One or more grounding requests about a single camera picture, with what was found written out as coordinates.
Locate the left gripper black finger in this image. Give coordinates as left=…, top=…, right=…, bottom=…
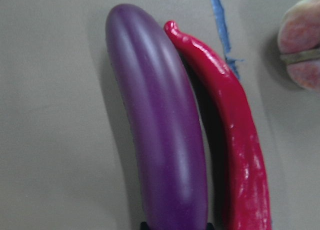
left=139, top=221, right=214, bottom=230

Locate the red chili pepper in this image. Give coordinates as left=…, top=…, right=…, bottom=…
left=163, top=21, right=272, bottom=229

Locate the purple eggplant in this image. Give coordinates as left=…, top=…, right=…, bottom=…
left=105, top=4, right=208, bottom=229

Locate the yellow pink peach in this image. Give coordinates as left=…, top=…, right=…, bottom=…
left=277, top=0, right=320, bottom=92

